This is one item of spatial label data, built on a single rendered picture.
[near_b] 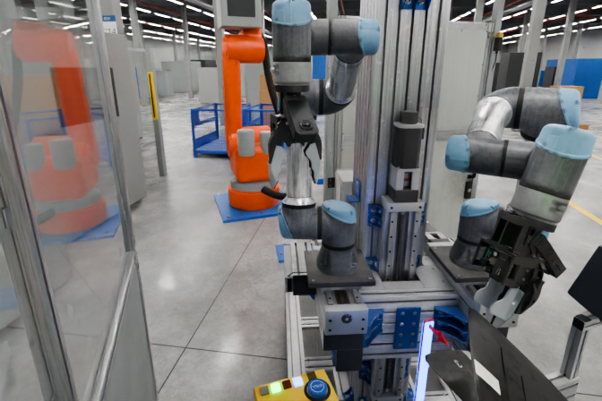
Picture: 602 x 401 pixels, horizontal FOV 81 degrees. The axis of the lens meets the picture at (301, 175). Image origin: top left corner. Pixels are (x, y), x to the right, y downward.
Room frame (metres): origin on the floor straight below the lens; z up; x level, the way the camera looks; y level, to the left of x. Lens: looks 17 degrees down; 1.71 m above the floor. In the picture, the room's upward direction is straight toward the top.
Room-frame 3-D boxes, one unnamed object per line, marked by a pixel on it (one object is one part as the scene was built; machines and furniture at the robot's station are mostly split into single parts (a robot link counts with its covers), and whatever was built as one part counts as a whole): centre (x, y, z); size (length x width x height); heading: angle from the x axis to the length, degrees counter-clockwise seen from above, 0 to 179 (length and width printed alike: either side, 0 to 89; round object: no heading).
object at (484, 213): (1.15, -0.63, 1.20); 0.13 x 0.12 x 0.14; 59
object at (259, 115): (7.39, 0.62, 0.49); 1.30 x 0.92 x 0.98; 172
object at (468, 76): (2.32, -0.73, 1.10); 1.21 x 0.06 x 2.20; 108
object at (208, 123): (7.49, 1.64, 0.49); 1.27 x 0.88 x 0.98; 172
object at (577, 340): (0.82, -0.78, 0.96); 0.03 x 0.03 x 0.20; 18
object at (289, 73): (0.73, 0.02, 1.70); 0.08 x 0.08 x 0.05
